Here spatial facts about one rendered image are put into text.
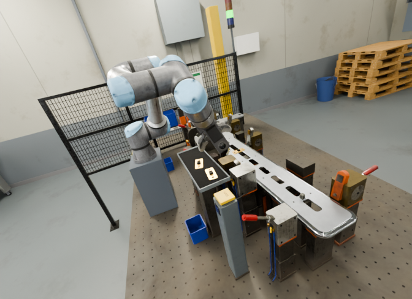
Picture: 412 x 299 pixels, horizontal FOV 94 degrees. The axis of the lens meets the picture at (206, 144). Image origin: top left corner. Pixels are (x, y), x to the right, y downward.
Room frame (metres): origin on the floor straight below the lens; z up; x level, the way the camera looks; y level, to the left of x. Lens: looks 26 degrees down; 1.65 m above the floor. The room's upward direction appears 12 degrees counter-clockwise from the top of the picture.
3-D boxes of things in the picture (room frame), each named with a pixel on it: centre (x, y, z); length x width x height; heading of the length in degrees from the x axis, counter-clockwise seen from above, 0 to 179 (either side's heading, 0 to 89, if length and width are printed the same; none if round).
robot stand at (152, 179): (1.12, 0.40, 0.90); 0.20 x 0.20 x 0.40; 12
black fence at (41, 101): (2.00, 0.38, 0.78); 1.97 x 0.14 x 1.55; 107
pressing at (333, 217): (1.09, -0.22, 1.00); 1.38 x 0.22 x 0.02; 17
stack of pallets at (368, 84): (4.32, -4.18, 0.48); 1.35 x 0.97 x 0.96; 102
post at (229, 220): (0.54, -0.02, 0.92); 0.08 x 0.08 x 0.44; 17
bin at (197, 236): (0.78, 0.16, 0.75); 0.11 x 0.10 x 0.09; 17
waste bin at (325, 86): (4.37, -3.08, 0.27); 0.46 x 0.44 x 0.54; 102
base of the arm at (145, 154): (1.12, 0.40, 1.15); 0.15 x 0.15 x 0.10
